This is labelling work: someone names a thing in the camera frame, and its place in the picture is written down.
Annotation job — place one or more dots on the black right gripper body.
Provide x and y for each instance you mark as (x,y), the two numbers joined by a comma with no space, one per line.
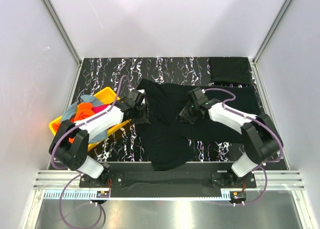
(189,112)

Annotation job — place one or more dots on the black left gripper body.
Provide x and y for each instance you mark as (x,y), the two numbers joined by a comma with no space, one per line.
(141,115)

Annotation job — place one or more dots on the black t-shirt with blue logo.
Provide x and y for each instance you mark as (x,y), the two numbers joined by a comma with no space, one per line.
(167,142)

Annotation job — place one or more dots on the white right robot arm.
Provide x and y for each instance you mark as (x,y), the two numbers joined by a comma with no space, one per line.
(260,137)

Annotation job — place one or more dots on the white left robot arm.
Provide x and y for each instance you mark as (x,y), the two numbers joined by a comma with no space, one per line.
(70,143)

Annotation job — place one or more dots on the yellow plastic bin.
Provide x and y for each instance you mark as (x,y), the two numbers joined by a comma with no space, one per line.
(107,94)

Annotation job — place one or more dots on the red t-shirt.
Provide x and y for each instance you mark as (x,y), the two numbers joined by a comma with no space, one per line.
(100,108)

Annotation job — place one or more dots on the folded black t-shirt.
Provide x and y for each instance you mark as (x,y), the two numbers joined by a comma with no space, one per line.
(233,70)

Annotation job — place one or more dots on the orange t-shirt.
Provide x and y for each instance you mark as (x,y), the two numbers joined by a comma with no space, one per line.
(83,111)

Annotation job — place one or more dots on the light blue grey t-shirt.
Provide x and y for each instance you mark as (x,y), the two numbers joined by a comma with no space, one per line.
(72,108)

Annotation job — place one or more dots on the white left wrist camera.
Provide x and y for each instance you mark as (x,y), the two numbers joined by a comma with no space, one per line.
(141,100)

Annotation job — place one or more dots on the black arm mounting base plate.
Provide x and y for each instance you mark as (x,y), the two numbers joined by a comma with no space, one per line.
(162,177)

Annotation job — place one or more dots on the aluminium frame post left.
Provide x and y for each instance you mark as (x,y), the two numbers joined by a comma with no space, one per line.
(61,30)

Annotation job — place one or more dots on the aluminium frame post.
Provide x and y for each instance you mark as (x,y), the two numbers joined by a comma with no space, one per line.
(61,30)
(273,28)

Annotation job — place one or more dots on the aluminium frame post right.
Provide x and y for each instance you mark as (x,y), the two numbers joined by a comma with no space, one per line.
(273,28)

